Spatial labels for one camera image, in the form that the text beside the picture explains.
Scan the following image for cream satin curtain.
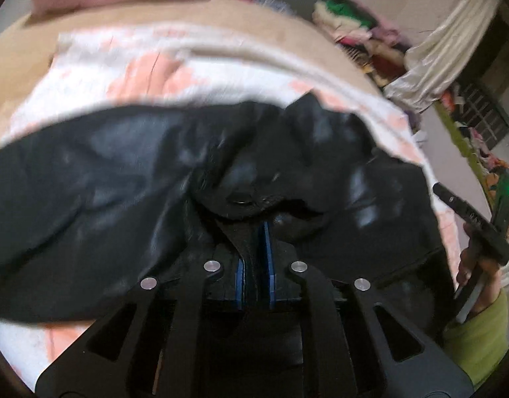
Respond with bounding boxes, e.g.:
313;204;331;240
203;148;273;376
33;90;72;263
383;0;501;112

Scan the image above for colourful printed cloth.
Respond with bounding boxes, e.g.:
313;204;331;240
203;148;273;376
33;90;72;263
470;128;509;233

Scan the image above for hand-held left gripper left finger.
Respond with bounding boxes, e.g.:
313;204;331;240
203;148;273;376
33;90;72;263
35;252;246;398

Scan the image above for beige bed sheet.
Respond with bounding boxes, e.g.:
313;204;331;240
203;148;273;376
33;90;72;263
0;0;388;142

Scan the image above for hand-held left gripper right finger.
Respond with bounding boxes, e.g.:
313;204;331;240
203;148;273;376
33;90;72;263
260;221;476;398

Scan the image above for pile of folded clothes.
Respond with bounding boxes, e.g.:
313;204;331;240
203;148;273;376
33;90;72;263
312;0;413;88

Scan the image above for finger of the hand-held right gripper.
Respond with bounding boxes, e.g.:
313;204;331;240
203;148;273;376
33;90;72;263
432;183;509;267

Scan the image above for white pink fluffy blanket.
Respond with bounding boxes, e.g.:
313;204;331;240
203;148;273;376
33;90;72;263
0;23;460;394

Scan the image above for window grille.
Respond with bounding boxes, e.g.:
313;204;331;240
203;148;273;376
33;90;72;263
457;83;509;150

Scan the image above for person's right hand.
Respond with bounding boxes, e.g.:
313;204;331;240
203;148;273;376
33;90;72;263
457;222;506;318

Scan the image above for black leather jacket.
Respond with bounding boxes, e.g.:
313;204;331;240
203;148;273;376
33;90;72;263
0;91;456;341

